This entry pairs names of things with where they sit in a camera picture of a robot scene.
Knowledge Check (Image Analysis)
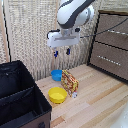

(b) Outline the small grey white cup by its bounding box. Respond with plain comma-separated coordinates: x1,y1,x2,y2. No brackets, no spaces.
71,92,78,99

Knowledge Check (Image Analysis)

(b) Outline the dark wooden drawer cabinet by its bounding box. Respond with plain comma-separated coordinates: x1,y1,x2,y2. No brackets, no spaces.
87,9,128,84

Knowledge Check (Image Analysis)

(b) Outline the metal drawer handle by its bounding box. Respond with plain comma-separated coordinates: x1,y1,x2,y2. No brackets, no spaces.
110,29,128,36
96,54,118,63

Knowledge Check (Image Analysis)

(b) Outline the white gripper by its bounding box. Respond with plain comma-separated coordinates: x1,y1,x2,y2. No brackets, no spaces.
46,27,82,59

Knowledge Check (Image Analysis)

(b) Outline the blue bowl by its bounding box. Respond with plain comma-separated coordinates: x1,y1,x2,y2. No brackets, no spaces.
50,69,64,82

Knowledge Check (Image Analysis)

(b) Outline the colourful snack box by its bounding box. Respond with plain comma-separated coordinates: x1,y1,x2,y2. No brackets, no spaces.
60,69,80,98

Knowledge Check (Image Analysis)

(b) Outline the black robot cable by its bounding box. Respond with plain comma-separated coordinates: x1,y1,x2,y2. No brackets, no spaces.
79,17,128,38

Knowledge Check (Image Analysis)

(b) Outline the yellow bowl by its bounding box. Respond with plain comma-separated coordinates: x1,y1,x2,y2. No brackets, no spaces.
47,86,69,104

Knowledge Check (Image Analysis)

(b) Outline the black fabric storage bin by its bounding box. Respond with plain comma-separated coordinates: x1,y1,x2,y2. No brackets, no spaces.
0,59,53,128

